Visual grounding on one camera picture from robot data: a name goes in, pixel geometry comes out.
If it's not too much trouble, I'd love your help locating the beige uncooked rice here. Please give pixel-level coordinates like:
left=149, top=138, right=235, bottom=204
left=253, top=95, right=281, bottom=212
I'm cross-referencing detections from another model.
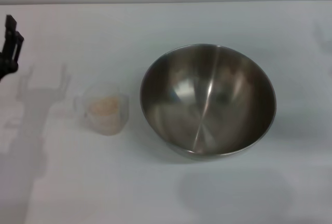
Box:
left=87, top=96, right=121, bottom=134

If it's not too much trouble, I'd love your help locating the clear plastic measuring cup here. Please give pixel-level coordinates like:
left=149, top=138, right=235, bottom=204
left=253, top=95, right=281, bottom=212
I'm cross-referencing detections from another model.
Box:
left=74, top=85, right=130, bottom=137

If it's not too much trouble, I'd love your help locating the stainless steel mixing bowl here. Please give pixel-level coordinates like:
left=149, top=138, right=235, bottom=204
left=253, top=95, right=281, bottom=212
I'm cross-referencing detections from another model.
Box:
left=140, top=43, right=277, bottom=160

